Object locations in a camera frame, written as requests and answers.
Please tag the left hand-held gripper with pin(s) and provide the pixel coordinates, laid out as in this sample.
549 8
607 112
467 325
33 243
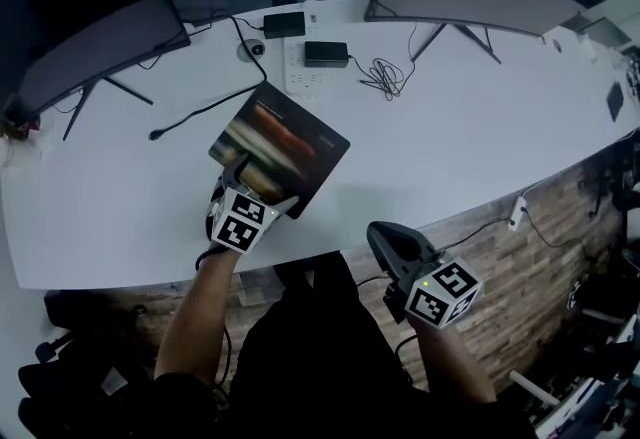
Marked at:
240 222

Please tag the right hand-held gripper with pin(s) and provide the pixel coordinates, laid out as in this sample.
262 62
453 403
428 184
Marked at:
440 294

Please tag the colourful striped mouse pad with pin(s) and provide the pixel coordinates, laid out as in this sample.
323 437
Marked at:
295 137

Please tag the person's right forearm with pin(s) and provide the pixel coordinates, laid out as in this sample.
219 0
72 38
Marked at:
450 362

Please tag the person's left forearm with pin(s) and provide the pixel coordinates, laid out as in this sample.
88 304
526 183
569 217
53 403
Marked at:
195 317

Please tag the white floor power strip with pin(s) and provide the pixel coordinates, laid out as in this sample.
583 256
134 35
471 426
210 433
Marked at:
517 214

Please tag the person's black clothing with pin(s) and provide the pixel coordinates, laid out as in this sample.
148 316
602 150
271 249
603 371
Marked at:
310 357

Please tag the black power adapter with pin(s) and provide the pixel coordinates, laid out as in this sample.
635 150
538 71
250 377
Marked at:
284 25
326 54

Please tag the black flat monitor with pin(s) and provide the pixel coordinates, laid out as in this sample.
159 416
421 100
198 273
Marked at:
100 52

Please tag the black flat device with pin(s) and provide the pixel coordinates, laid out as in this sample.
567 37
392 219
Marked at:
615 101

